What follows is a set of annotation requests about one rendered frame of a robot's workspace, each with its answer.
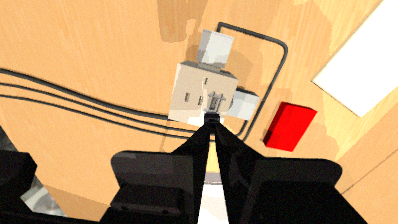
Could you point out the dark red rectangular block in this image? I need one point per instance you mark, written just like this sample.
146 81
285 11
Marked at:
288 126

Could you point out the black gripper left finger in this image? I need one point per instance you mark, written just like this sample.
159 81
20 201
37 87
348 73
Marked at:
185 168

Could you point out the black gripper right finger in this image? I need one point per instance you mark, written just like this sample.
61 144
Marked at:
242 171

